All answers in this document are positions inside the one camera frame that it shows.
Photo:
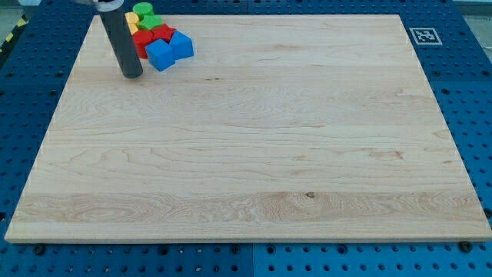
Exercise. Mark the blue cube block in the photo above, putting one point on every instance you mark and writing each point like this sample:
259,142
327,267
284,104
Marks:
160,54

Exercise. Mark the blue triangle block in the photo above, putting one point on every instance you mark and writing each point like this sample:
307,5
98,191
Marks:
181,45

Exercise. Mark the light wooden board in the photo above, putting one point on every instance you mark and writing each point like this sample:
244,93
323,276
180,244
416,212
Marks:
280,128

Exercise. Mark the red star block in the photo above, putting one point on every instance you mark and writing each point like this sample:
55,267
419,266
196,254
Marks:
163,32

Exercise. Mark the red cylinder block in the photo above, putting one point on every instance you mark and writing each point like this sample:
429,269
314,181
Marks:
141,39

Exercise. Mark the green star block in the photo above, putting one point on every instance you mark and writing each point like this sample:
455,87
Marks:
150,21

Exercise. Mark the yellow block behind rod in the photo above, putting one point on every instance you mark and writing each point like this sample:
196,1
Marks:
132,28

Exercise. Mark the green cylinder block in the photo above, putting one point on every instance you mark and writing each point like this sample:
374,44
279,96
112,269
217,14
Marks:
143,9

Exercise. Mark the yellow cylinder block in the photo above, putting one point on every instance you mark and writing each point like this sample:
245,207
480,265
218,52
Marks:
132,18

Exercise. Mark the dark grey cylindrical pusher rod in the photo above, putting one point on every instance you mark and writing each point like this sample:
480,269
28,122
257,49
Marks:
118,32

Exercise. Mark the white fiducial marker tag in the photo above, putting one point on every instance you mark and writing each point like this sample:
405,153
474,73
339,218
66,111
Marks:
425,36

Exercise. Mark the silver rod mount collar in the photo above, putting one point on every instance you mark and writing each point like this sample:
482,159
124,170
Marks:
107,4

